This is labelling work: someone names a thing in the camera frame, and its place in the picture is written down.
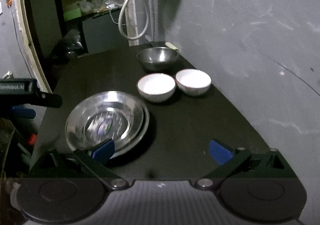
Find large steel plate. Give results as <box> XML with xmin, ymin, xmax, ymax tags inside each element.
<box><xmin>105</xmin><ymin>91</ymin><xmax>150</xmax><ymax>158</ymax></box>

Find orange wall plug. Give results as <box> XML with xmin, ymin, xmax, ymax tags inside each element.
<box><xmin>5</xmin><ymin>0</ymin><xmax>13</xmax><ymax>8</ymax></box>

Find dark cabinet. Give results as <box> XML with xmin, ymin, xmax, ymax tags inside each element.
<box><xmin>82</xmin><ymin>10</ymin><xmax>129</xmax><ymax>54</ymax></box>

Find white ceramic bowl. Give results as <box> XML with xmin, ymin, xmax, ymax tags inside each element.
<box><xmin>137</xmin><ymin>73</ymin><xmax>176</xmax><ymax>103</ymax></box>
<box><xmin>175</xmin><ymin>69</ymin><xmax>212</xmax><ymax>96</ymax></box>

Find steel plate with sticker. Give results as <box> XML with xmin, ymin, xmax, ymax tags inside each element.
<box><xmin>64</xmin><ymin>91</ymin><xmax>145</xmax><ymax>152</ymax></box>

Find cream rolled cloth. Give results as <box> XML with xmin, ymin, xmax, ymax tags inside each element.
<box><xmin>165</xmin><ymin>42</ymin><xmax>178</xmax><ymax>52</ymax></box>

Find cleaver knife steel blade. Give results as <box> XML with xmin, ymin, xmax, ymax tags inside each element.
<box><xmin>144</xmin><ymin>35</ymin><xmax>166</xmax><ymax>47</ymax></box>

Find deep steel bowl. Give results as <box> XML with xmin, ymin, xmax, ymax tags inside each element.
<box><xmin>137</xmin><ymin>47</ymin><xmax>180</xmax><ymax>72</ymax></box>

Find black garbage bag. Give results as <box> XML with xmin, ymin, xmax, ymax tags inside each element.
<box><xmin>62</xmin><ymin>28</ymin><xmax>87</xmax><ymax>58</ymax></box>

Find green box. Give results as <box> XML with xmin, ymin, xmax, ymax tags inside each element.
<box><xmin>63</xmin><ymin>8</ymin><xmax>81</xmax><ymax>21</ymax></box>

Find white hose loop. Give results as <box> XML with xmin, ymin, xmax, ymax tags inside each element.
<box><xmin>118</xmin><ymin>0</ymin><xmax>150</xmax><ymax>41</ymax></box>

